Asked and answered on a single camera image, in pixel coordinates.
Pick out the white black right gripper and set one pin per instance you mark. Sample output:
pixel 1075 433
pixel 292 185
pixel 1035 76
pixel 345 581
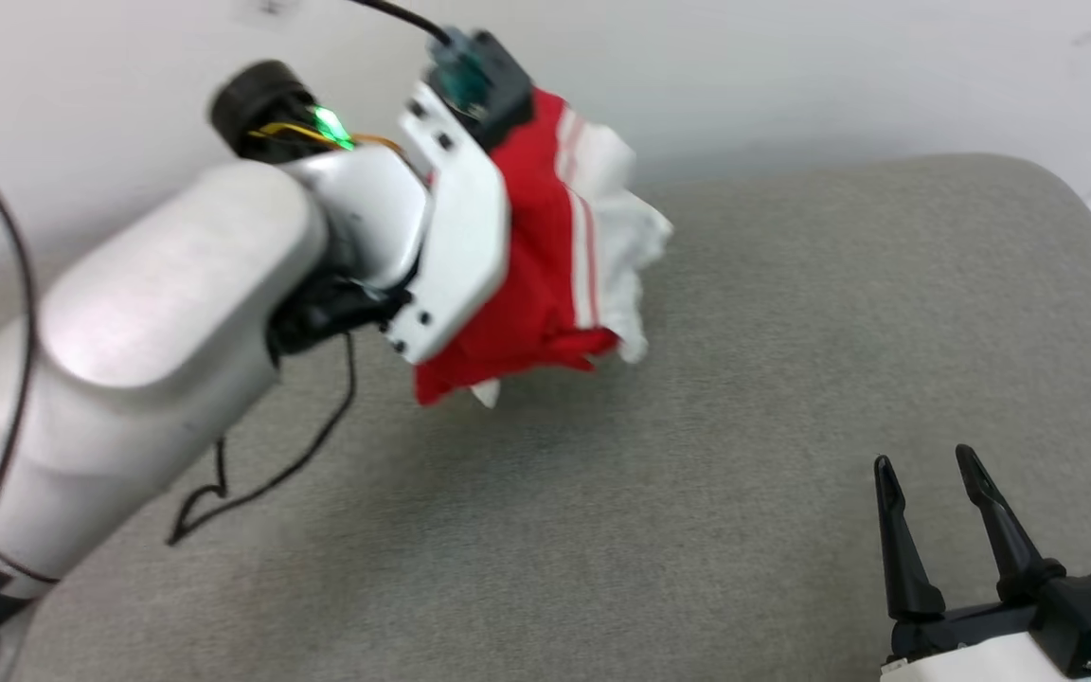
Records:
pixel 972 654

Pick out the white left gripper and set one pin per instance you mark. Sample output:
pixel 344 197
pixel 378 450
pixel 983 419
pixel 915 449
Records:
pixel 460 237

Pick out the red and white garment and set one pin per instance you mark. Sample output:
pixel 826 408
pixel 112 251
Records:
pixel 545 275

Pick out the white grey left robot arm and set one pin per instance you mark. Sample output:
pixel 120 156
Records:
pixel 157 303

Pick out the dark left wrist camera box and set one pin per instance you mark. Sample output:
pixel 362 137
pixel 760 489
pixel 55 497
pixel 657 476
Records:
pixel 493 85

